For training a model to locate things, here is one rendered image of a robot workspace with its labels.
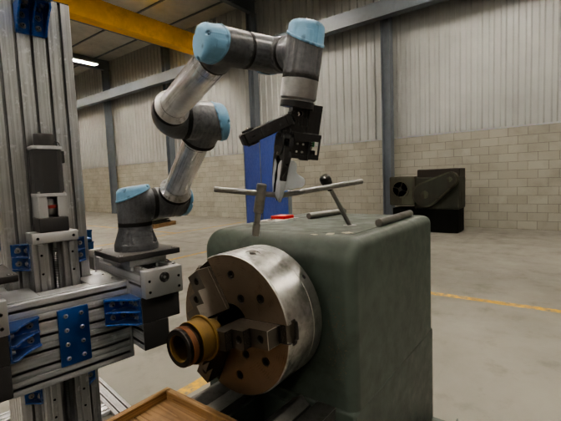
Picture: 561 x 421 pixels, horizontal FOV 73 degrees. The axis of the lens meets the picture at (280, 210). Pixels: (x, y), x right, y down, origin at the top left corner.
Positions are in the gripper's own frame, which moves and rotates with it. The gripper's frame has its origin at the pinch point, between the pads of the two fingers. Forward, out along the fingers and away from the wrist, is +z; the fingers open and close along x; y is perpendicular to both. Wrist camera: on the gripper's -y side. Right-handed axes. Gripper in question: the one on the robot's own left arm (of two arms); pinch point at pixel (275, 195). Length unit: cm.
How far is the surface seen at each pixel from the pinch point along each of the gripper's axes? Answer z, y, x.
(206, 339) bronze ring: 26.9, -13.2, -12.4
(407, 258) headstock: 17.5, 44.6, 12.8
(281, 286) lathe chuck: 17.1, 1.2, -9.4
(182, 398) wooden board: 48, -16, -1
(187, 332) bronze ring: 25.4, -16.9, -12.1
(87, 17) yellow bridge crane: -246, -289, 1140
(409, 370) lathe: 50, 49, 8
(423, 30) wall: -316, 572, 885
